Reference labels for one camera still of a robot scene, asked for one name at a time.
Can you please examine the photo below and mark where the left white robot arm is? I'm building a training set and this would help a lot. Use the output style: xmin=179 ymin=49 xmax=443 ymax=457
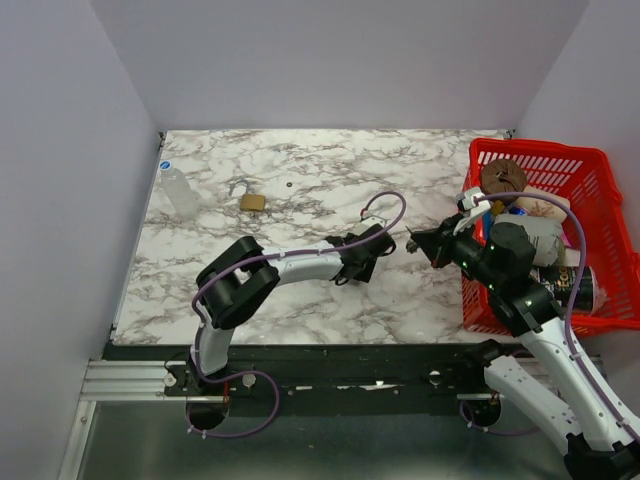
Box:
xmin=187 ymin=221 xmax=396 ymax=395

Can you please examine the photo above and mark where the black printed can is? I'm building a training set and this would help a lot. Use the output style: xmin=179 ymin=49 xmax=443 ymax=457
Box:
xmin=530 ymin=265 xmax=607 ymax=315

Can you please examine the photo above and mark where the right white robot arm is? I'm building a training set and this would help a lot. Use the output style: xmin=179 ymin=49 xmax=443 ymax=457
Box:
xmin=407 ymin=214 xmax=639 ymax=479

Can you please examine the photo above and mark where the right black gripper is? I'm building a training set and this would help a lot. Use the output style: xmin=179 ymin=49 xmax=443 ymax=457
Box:
xmin=412 ymin=212 xmax=502 ymax=291

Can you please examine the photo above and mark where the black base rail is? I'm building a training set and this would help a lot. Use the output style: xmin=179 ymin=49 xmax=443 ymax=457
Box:
xmin=103 ymin=340 xmax=539 ymax=439

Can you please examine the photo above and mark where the grey printed pouch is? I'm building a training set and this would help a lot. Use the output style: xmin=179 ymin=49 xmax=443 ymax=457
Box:
xmin=493 ymin=214 xmax=565 ymax=267

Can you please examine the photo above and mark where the large brass padlock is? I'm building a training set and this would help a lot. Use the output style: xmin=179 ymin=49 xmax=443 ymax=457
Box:
xmin=229 ymin=179 xmax=266 ymax=212

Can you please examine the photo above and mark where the beige printed cylinder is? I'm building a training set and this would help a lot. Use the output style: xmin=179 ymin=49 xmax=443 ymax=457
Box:
xmin=515 ymin=186 xmax=571 ymax=223

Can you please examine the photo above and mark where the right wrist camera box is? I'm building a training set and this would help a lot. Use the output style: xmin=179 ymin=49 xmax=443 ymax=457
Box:
xmin=453 ymin=187 xmax=491 ymax=235

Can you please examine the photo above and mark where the brown round wooden block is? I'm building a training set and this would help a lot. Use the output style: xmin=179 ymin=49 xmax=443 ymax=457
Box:
xmin=480 ymin=158 xmax=528 ymax=194

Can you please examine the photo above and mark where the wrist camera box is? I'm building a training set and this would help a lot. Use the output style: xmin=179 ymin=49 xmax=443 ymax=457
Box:
xmin=453 ymin=187 xmax=491 ymax=235
xmin=353 ymin=215 xmax=387 ymax=236

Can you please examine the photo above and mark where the red plastic basket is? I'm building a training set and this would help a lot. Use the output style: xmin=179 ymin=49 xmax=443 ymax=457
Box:
xmin=463 ymin=138 xmax=639 ymax=337

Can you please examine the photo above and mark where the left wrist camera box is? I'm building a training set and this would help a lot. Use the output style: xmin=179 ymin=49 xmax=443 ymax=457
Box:
xmin=353 ymin=215 xmax=387 ymax=236

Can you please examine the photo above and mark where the clear plastic water bottle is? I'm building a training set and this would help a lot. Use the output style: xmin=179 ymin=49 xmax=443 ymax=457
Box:
xmin=159 ymin=160 xmax=198 ymax=218

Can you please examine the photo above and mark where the aluminium frame rail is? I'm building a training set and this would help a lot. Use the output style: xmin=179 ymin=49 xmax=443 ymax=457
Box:
xmin=80 ymin=360 xmax=166 ymax=402

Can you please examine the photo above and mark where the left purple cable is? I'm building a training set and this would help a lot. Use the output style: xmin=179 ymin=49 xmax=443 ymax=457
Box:
xmin=192 ymin=191 xmax=407 ymax=439

